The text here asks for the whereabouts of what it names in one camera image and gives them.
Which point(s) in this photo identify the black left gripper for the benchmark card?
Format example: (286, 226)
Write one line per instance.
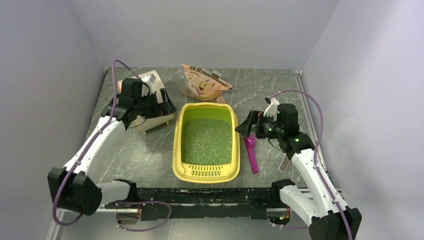
(166, 108)

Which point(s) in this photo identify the round cream drawer cabinet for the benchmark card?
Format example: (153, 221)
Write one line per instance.
(140, 123)

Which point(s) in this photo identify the magenta plastic scoop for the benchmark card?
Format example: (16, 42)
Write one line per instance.
(250, 143)

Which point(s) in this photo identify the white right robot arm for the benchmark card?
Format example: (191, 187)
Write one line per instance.
(327, 215)

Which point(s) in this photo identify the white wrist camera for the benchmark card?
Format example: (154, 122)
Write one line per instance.
(272, 108)
(149, 79)

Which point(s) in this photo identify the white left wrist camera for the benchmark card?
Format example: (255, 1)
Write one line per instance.
(149, 79)

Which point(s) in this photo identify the grey oval nail file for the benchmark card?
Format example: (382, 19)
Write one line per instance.
(284, 164)

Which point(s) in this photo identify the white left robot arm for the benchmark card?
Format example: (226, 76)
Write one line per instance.
(76, 185)

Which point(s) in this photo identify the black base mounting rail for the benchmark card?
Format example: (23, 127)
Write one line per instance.
(259, 203)

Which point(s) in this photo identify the orange cat litter bag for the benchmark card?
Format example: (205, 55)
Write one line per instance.
(204, 85)

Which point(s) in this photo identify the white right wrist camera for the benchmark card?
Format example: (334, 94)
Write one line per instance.
(272, 108)

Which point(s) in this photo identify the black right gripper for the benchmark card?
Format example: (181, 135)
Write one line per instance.
(245, 128)

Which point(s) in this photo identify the yellow litter box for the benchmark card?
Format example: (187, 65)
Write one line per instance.
(206, 148)

